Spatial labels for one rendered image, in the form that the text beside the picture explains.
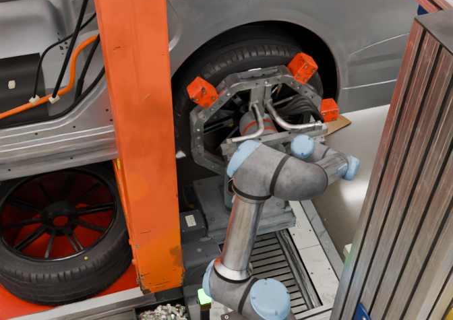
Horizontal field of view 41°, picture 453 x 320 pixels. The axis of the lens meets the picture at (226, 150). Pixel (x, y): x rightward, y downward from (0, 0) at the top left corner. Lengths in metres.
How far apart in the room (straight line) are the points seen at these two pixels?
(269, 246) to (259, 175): 1.55
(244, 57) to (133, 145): 0.74
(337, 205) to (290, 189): 1.84
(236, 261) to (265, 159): 0.34
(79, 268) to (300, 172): 1.24
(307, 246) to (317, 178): 1.52
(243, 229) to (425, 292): 0.62
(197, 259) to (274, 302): 0.90
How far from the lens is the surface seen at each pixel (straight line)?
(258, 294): 1.80
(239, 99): 2.52
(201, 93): 2.30
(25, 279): 2.61
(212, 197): 3.09
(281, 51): 2.42
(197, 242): 2.69
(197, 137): 2.44
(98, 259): 2.57
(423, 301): 1.29
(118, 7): 1.51
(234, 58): 2.36
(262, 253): 3.15
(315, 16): 2.39
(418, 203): 1.18
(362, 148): 3.74
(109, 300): 2.59
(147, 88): 1.67
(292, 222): 3.13
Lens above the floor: 2.58
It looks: 45 degrees down
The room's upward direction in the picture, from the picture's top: 1 degrees clockwise
